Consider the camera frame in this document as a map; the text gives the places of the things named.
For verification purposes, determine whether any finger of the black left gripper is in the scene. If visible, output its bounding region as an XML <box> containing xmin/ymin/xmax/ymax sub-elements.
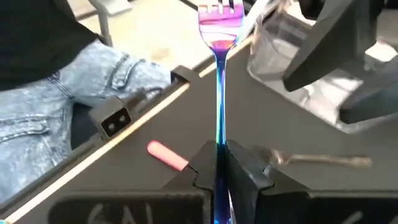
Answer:
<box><xmin>339</xmin><ymin>57</ymin><xmax>398</xmax><ymax>124</ymax></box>
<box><xmin>282</xmin><ymin>0</ymin><xmax>388</xmax><ymax>93</ymax></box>

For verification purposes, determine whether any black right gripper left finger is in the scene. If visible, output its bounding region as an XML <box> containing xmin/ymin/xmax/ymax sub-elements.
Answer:
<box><xmin>161</xmin><ymin>139</ymin><xmax>218</xmax><ymax>200</ymax></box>

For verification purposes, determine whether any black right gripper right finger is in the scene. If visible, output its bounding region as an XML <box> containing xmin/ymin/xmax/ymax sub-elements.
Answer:
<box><xmin>225</xmin><ymin>139</ymin><xmax>311</xmax><ymax>224</ymax></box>

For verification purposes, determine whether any pink-handled silver fork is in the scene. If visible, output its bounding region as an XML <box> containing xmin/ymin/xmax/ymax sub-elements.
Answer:
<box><xmin>146</xmin><ymin>139</ymin><xmax>190</xmax><ymax>172</ymax></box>

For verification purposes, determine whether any iridescent rainbow metal fork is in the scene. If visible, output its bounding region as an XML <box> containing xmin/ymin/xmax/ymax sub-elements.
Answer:
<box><xmin>197</xmin><ymin>0</ymin><xmax>245</xmax><ymax>224</ymax></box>

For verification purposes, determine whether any clear plastic bin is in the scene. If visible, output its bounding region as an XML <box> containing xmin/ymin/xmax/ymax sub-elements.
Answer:
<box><xmin>246</xmin><ymin>0</ymin><xmax>398</xmax><ymax>135</ymax></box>

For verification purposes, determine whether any person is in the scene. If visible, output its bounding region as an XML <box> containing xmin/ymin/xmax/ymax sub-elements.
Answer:
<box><xmin>0</xmin><ymin>0</ymin><xmax>172</xmax><ymax>203</ymax></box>

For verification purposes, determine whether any grey metal stand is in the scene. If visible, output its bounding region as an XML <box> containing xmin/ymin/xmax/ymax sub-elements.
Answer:
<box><xmin>88</xmin><ymin>0</ymin><xmax>133</xmax><ymax>47</ymax></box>

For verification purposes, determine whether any black metal bracket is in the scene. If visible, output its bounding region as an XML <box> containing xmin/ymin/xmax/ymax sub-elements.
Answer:
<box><xmin>88</xmin><ymin>95</ymin><xmax>133</xmax><ymax>139</ymax></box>

